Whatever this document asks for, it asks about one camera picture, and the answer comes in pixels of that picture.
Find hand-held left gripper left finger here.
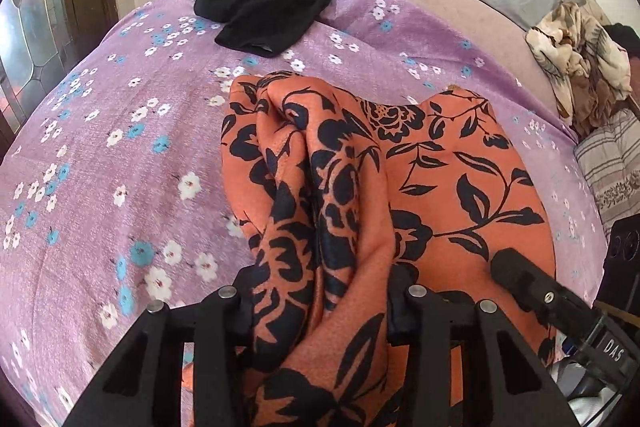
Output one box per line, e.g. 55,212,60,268
62,264,261,427

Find dark cloth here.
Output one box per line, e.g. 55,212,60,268
606,23,640,64

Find beige patterned clothes pile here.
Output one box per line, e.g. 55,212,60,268
525,1,632,138

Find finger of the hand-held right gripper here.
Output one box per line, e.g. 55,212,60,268
490,248,601,344

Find striped grey pillow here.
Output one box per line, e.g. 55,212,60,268
574,107,640,239

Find wooden door with patterned glass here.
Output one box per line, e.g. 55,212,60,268
0,0,117,148

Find orange floral garment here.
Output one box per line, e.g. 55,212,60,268
180,74,563,427

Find pink bed cover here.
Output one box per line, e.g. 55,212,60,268
327,0,581,138

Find purple floral bedsheet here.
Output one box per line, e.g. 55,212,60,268
0,0,608,427

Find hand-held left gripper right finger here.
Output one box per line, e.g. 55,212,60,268
385,267,578,427

